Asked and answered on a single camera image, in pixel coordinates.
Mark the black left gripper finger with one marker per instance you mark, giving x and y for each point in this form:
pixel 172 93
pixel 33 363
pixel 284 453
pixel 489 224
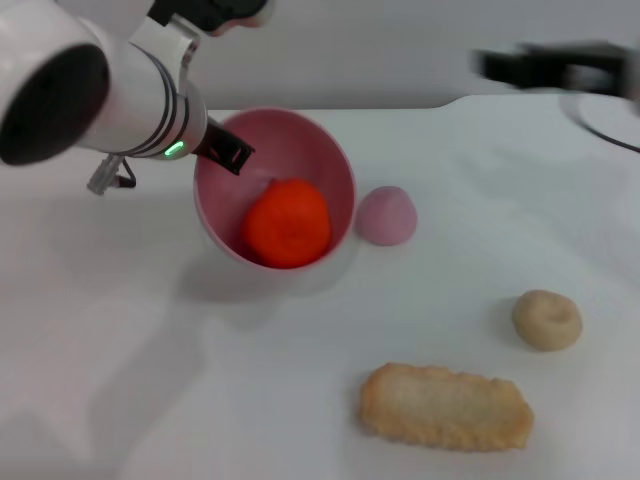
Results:
pixel 227 150

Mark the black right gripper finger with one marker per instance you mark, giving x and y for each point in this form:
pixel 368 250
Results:
pixel 520 70

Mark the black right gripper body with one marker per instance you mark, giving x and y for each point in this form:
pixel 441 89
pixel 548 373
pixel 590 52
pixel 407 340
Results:
pixel 600 70

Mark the pink plastic bowl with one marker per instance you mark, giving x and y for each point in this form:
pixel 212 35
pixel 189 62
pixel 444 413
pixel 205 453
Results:
pixel 305 150

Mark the orange toy fruit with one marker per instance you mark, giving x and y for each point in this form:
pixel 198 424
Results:
pixel 287 225

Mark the pink dome-shaped bun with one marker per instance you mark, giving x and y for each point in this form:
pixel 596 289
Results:
pixel 386 217

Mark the beige round bun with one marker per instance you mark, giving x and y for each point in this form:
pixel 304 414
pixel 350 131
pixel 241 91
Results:
pixel 547 320

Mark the fried breaded cutlet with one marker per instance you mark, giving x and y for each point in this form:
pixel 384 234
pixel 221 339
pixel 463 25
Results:
pixel 445 407

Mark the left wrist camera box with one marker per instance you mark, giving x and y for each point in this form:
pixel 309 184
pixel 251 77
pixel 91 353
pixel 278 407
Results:
pixel 220 12

